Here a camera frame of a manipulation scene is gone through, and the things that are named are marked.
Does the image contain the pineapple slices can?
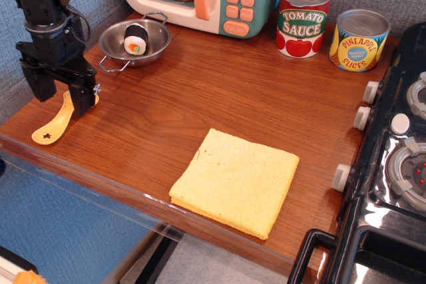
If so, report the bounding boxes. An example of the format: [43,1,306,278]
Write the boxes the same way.
[329,9,391,72]

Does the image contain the orange object bottom left corner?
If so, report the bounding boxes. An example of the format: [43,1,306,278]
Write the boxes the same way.
[13,270,47,284]

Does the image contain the tomato sauce can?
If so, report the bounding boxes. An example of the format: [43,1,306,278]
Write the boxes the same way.
[276,0,331,59]

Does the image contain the yellow folded cloth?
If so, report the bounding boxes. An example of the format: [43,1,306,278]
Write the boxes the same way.
[169,128,300,240]

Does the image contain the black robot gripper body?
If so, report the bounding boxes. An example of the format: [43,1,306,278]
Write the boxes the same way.
[16,17,99,94]

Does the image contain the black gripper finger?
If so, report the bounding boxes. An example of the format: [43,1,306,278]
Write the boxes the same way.
[69,83,97,117]
[21,63,57,102]

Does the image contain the white stove knob bottom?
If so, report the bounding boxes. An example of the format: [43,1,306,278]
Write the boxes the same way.
[332,164,351,192]

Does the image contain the yellow brush with white bristles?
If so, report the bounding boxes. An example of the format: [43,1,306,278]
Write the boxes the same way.
[31,90,100,146]

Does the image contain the white stove knob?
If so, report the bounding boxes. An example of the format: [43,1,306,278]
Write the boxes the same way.
[363,81,380,104]
[353,106,371,131]
[332,164,351,192]

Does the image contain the black oven door handle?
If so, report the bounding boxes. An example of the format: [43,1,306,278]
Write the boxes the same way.
[288,229,337,284]

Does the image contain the toy sushi roll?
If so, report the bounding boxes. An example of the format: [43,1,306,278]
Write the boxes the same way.
[124,23,148,55]

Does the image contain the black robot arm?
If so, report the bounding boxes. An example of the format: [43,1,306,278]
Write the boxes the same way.
[15,0,99,116]

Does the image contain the white stove knob middle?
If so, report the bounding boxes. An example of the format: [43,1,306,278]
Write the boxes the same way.
[353,106,371,131]

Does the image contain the white stove knob top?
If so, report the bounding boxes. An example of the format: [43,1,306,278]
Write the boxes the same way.
[363,81,380,104]

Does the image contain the black toy stove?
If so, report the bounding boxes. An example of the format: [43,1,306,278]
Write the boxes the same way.
[318,23,425,283]

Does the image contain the silver metal bowl with handles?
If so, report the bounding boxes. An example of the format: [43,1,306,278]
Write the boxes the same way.
[99,12,172,72]

